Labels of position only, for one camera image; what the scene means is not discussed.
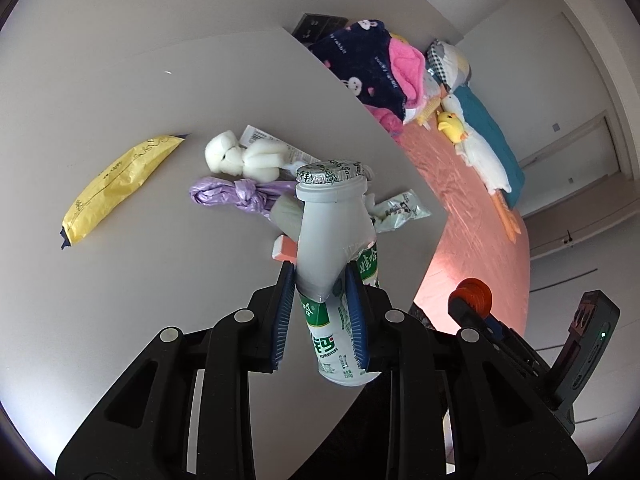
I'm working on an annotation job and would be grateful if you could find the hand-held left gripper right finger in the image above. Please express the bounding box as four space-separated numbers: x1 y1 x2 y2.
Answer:
343 263 592 480

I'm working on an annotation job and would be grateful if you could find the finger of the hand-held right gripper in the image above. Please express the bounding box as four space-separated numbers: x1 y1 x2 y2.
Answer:
447 294 506 342

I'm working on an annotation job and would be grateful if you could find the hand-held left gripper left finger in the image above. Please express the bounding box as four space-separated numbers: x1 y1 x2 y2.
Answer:
55 260 301 480

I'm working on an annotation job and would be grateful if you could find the orange round cap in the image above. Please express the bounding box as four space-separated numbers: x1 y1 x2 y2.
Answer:
459 277 495 319

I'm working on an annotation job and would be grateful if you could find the pink eraser block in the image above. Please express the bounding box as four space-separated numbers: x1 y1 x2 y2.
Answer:
272 235 300 263

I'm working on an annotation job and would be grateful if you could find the white green label drink bottle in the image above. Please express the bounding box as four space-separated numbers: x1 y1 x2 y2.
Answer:
294 160 383 387

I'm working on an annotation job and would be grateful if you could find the clear green printed wrapper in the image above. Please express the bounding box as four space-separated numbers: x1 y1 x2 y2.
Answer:
367 189 432 233

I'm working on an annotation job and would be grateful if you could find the purple plastic bag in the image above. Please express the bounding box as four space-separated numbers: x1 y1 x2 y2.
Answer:
188 175 298 223

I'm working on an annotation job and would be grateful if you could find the yellow snack wrapper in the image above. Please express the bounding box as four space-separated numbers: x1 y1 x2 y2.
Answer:
59 133 192 250

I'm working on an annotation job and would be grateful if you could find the bed with pink sheet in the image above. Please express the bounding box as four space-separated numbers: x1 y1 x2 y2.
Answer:
395 120 531 336

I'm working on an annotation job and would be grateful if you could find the white door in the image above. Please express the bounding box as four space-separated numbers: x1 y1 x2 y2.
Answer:
520 170 640 271

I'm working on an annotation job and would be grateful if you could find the white goose plush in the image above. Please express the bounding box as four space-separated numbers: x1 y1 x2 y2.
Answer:
442 92 523 241

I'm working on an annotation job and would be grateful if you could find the teal pillow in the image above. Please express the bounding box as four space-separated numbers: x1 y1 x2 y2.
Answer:
452 82 526 211

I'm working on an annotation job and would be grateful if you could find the white barcode packet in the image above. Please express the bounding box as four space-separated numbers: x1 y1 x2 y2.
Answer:
239 125 321 181

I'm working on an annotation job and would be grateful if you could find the yellow duck plush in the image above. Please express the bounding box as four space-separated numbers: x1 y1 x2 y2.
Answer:
436 110 471 145

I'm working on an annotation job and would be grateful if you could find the yellow long cushion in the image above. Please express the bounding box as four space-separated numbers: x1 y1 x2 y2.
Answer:
417 97 442 129

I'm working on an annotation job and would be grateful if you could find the white pink cartoon garment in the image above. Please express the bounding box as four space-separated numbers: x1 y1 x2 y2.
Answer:
405 70 443 122

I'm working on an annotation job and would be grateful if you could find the checkered pillow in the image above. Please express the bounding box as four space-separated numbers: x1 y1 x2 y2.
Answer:
425 39 473 88

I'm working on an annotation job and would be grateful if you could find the navy bunny print blanket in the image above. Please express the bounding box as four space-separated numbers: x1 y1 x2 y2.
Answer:
310 20 406 123

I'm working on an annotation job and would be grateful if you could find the black patterned box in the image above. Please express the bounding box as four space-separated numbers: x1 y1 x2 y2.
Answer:
292 12 348 43

